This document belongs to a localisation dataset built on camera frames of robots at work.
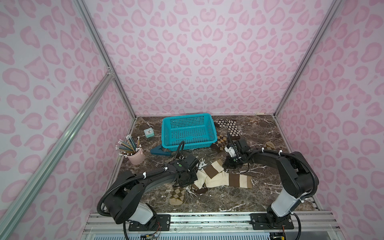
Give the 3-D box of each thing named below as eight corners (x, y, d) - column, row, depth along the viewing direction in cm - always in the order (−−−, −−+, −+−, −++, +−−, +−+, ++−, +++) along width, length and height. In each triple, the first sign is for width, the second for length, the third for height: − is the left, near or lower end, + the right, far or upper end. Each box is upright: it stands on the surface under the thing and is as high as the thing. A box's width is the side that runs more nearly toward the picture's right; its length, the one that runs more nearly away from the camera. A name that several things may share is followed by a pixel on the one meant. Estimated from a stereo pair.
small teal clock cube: (146, 138, 109) (145, 136, 107) (144, 132, 113) (143, 129, 111) (155, 135, 110) (154, 133, 108) (152, 129, 115) (152, 126, 112)
